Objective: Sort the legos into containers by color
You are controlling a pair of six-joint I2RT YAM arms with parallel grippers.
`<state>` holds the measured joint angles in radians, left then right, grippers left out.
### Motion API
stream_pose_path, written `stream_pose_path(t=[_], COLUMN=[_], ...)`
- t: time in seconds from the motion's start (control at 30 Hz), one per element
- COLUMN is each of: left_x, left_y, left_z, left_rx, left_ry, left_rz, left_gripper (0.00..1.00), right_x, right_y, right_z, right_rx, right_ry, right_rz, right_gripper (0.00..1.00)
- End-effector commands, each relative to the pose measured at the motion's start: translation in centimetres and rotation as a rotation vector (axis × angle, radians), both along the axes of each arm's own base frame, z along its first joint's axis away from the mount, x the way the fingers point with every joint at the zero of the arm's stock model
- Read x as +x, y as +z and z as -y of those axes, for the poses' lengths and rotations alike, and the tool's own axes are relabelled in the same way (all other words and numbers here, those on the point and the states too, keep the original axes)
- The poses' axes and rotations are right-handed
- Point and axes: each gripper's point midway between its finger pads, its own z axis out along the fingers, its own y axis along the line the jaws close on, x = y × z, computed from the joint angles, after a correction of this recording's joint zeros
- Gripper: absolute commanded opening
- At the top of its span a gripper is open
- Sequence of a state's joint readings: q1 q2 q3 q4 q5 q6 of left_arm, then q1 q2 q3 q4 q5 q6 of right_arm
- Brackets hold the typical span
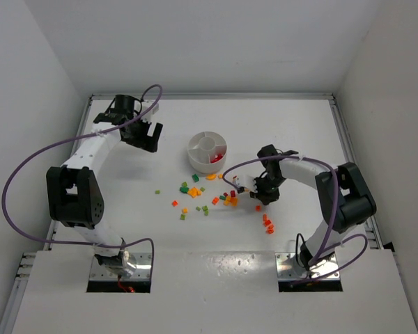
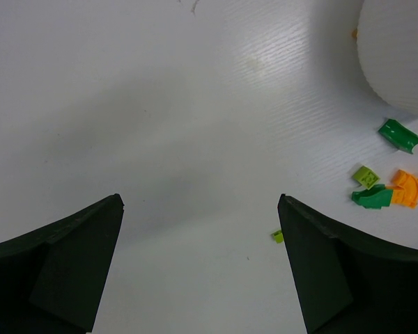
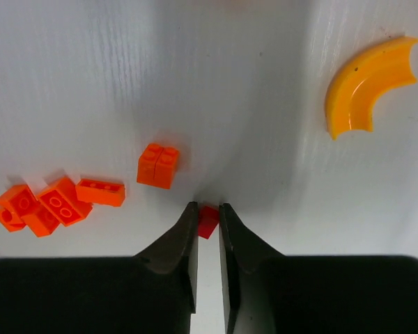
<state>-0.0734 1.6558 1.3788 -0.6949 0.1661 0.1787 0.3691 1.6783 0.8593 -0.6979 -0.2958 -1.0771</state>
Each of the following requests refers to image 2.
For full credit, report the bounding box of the yellow orange lego cluster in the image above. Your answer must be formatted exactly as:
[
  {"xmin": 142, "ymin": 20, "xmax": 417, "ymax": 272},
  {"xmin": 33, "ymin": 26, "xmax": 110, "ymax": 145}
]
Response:
[{"xmin": 386, "ymin": 170, "xmax": 418, "ymax": 209}]

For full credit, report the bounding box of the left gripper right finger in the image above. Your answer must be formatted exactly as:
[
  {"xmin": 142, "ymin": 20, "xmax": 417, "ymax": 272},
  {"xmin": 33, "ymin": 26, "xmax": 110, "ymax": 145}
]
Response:
[{"xmin": 278, "ymin": 194, "xmax": 418, "ymax": 333}]

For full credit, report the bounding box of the dark green curved lego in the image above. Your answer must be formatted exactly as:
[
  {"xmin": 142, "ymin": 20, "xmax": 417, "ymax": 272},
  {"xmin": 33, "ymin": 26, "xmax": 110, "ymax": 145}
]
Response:
[{"xmin": 351, "ymin": 184, "xmax": 393, "ymax": 209}]

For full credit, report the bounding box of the small green lego far left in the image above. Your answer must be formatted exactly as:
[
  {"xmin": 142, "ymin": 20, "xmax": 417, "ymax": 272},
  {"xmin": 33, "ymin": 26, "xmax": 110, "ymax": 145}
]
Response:
[{"xmin": 271, "ymin": 230, "xmax": 284, "ymax": 244}]

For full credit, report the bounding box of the dark green lego brick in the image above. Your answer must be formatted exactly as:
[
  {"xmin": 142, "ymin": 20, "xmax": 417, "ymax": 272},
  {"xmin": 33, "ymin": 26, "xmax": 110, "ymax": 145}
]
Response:
[{"xmin": 378, "ymin": 119, "xmax": 418, "ymax": 154}]

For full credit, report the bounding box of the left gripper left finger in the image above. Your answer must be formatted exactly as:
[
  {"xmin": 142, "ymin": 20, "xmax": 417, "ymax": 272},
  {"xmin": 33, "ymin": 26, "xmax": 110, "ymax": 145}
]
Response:
[{"xmin": 0, "ymin": 194, "xmax": 124, "ymax": 333}]

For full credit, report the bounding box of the lime lego top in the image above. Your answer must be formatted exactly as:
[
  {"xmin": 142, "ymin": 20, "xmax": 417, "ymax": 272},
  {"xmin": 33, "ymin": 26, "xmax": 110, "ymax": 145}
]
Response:
[{"xmin": 352, "ymin": 166, "xmax": 380, "ymax": 189}]

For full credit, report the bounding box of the white round divided container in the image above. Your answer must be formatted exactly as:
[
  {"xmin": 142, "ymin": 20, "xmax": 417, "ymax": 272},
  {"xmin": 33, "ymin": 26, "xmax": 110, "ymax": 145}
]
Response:
[{"xmin": 357, "ymin": 0, "xmax": 418, "ymax": 116}]

